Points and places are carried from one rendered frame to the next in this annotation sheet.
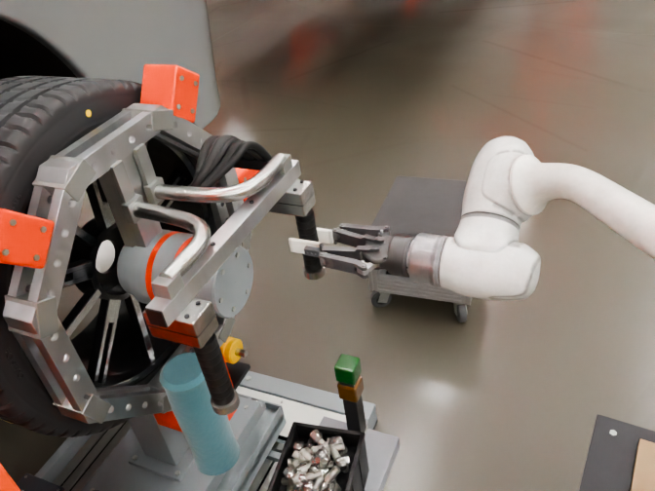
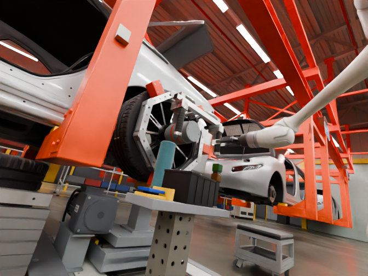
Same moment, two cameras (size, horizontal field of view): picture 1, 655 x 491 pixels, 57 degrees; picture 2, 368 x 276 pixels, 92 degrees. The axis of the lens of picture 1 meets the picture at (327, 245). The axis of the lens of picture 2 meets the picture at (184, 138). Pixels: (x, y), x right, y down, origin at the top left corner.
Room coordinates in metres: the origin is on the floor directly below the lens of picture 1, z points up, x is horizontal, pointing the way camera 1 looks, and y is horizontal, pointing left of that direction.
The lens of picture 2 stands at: (-0.13, -0.11, 0.47)
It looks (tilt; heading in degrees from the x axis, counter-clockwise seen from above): 18 degrees up; 19
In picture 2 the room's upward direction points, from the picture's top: 11 degrees clockwise
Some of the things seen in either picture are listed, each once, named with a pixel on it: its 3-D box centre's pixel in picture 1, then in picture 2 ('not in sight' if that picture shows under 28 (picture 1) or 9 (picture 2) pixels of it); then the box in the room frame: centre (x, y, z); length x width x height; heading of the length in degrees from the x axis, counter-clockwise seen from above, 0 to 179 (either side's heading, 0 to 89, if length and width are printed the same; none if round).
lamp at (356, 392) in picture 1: (350, 387); (216, 177); (0.78, 0.00, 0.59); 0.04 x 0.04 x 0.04; 61
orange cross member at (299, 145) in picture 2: not in sight; (274, 151); (6.47, -1.24, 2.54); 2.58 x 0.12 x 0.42; 61
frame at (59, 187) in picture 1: (154, 266); (174, 134); (0.91, 0.32, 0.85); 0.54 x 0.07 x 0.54; 151
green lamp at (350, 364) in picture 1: (347, 369); (217, 167); (0.78, 0.00, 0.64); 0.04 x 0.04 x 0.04; 61
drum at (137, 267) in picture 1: (185, 272); (182, 133); (0.88, 0.26, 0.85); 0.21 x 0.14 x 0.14; 61
